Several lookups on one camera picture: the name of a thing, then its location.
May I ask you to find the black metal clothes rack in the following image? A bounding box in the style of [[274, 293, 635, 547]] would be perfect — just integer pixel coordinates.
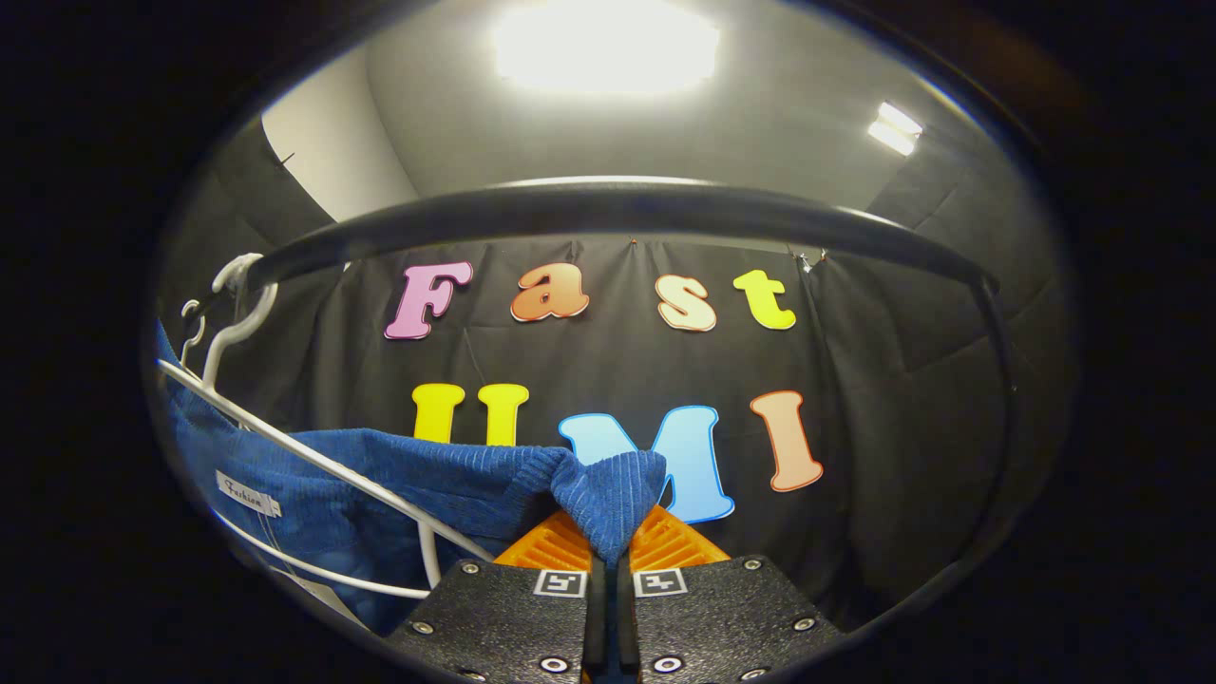
[[214, 182, 1022, 419]]

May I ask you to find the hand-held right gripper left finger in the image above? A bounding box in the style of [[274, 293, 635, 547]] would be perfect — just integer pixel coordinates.
[[383, 511, 609, 684]]

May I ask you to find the blue corduroy jacket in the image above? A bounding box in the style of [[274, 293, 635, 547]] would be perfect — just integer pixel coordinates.
[[157, 323, 669, 637]]

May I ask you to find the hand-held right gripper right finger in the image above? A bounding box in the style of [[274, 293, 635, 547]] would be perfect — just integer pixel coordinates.
[[616, 505, 848, 684]]

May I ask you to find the white clothes hanger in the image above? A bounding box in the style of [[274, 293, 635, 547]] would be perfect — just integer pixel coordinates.
[[179, 299, 208, 370], [157, 253, 497, 601]]

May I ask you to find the large square ceiling light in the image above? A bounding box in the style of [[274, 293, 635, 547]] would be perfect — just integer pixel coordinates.
[[494, 0, 721, 94]]

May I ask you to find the small rectangular ceiling light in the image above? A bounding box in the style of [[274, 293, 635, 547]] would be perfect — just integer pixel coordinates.
[[866, 101, 925, 157]]

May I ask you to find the long strip ceiling light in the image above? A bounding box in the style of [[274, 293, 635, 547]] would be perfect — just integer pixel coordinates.
[[494, 175, 715, 187]]

